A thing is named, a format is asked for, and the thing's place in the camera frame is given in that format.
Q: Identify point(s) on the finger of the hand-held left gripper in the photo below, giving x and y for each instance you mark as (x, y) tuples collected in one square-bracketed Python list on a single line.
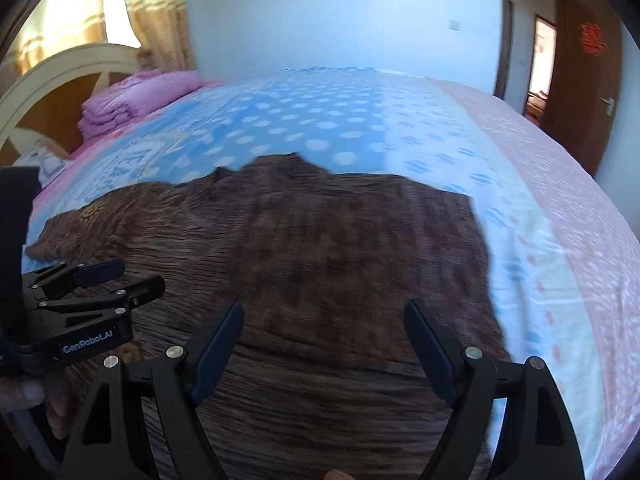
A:
[(100, 272), (145, 290)]

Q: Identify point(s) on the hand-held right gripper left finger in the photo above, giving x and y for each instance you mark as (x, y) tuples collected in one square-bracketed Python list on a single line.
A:
[(215, 350)]

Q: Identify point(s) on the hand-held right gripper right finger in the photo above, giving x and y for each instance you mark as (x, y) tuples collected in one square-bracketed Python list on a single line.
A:
[(432, 350)]

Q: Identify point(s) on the brown knitted garment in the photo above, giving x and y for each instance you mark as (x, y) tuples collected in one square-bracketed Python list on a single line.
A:
[(325, 260)]

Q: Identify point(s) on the person's left hand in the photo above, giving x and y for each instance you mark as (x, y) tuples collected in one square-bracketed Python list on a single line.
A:
[(27, 390)]

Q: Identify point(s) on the white patterned pillow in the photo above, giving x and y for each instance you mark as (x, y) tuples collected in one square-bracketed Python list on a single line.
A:
[(45, 162)]

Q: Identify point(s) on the folded pink quilt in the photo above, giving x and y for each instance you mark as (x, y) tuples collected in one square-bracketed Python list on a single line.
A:
[(135, 100)]

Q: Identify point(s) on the cream wooden headboard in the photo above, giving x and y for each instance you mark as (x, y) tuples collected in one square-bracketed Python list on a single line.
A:
[(50, 70)]

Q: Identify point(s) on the blue printed blanket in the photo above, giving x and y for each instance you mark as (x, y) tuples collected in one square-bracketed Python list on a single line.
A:
[(325, 110)]

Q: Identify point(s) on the beige patterned curtain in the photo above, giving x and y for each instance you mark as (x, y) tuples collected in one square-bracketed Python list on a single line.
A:
[(160, 25)]

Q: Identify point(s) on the bright window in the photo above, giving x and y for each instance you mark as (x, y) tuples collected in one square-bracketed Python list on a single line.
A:
[(65, 15)]

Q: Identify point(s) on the brown wooden door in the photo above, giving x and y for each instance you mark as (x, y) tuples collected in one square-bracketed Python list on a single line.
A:
[(580, 90)]

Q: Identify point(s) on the red door decoration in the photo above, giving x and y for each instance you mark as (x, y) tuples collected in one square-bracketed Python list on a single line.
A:
[(593, 38)]

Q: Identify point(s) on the wooden door frame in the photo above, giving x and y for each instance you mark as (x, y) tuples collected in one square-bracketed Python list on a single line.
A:
[(504, 50)]

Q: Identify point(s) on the white wall switch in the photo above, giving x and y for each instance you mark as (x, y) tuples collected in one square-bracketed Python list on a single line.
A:
[(454, 24)]

